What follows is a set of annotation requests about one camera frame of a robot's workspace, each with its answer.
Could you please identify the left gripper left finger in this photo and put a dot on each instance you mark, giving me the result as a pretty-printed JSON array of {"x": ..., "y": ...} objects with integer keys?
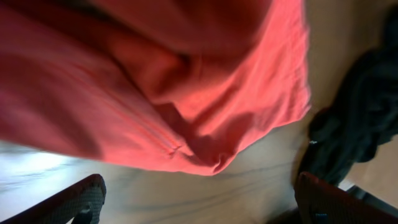
[{"x": 79, "y": 203}]

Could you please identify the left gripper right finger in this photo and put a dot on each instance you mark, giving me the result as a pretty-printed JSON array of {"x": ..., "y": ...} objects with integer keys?
[{"x": 319, "y": 202}]

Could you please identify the black garment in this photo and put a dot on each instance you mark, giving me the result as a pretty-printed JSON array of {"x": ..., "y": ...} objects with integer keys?
[{"x": 363, "y": 115}]

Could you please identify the red printed t-shirt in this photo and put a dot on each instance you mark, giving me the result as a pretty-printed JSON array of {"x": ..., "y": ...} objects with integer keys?
[{"x": 176, "y": 86}]

